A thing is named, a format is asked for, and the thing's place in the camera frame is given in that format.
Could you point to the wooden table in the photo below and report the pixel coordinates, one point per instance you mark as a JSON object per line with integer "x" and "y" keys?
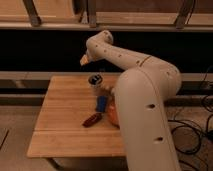
{"x": 68, "y": 102}

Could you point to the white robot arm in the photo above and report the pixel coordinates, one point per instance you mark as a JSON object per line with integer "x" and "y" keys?
{"x": 140, "y": 92}

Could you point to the dark red oblong object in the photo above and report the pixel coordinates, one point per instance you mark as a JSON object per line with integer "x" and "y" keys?
{"x": 93, "y": 119}

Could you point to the blue rectangular block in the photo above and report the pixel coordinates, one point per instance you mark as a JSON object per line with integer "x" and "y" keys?
{"x": 101, "y": 104}

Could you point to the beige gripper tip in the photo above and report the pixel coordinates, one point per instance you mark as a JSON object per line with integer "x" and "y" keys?
{"x": 84, "y": 60}

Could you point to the white labelled packet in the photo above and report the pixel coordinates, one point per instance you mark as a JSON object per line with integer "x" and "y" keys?
{"x": 109, "y": 90}

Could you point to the wooden shelf frame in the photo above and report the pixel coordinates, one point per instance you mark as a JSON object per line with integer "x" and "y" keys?
{"x": 120, "y": 15}

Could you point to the orange bowl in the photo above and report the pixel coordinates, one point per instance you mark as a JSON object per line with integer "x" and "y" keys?
{"x": 112, "y": 114}

